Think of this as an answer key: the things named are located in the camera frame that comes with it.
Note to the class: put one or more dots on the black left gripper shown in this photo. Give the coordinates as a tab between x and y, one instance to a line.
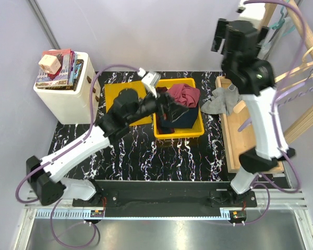
176	110

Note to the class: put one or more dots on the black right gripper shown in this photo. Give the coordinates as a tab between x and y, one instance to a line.
220	34

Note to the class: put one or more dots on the maroon tank top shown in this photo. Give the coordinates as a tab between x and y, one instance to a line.
185	95

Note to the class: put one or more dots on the navy blue tank top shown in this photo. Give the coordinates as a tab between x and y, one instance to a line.
186	121

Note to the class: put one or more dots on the teal plastic hanger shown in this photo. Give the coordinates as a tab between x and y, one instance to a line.
281	21

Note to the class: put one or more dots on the grey tank top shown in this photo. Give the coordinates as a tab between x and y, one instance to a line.
224	100

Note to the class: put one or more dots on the wooden hanger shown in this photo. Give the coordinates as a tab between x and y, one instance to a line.
304	66

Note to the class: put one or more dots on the lavender plastic hanger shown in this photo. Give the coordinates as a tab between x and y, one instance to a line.
284	97

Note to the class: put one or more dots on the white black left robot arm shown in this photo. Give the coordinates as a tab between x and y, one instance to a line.
47	177

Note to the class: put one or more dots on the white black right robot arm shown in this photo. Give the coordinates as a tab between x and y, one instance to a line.
255	82

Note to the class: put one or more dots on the yellow flat lid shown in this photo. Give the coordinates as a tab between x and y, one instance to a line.
112	91

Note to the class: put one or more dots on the wooden clothes rack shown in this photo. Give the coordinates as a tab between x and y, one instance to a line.
256	85

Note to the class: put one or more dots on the cream drawer cabinet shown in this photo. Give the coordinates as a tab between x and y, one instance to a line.
73	107

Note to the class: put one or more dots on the stack of books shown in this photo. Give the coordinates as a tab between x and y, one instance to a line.
67	76

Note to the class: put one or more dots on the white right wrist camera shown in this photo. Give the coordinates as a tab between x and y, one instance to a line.
253	13

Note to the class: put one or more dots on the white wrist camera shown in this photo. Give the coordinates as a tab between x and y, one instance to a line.
149	80
253	13

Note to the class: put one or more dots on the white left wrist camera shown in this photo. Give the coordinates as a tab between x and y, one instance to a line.
149	80

